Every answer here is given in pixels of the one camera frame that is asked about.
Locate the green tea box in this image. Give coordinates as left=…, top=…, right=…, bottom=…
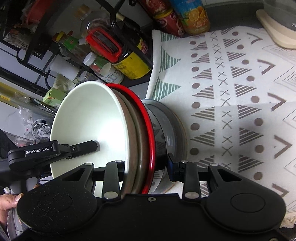
left=43, top=87, right=67, bottom=108

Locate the glass electric kettle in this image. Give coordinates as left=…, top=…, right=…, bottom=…
left=263, top=0, right=296, bottom=31

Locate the red rimmed bowl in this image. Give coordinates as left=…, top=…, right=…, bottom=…
left=107, top=84, right=157, bottom=194

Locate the red drink can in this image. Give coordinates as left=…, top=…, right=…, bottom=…
left=140, top=0, right=184, bottom=37

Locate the pale green bowl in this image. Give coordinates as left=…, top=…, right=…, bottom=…
left=50, top=81, right=130, bottom=178

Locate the patterned table mat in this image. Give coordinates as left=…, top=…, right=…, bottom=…
left=145, top=25, right=296, bottom=230

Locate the cream kettle base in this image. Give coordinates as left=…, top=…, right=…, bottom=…
left=256, top=9, right=295, bottom=49

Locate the orange juice bottle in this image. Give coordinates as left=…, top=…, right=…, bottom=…
left=170, top=0, right=211, bottom=35

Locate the soy sauce bottle red handle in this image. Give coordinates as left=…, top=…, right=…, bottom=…
left=81, top=10, right=151, bottom=80

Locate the black kitchen shelf rack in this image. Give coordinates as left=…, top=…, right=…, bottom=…
left=1, top=1, right=155, bottom=99

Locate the white pill jar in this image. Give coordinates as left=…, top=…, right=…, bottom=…
left=83, top=52, right=124, bottom=84

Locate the dark grey bowl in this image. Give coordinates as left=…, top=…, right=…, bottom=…
left=142, top=99, right=187, bottom=194

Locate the person's left hand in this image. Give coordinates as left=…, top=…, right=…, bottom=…
left=0, top=184, right=41, bottom=235

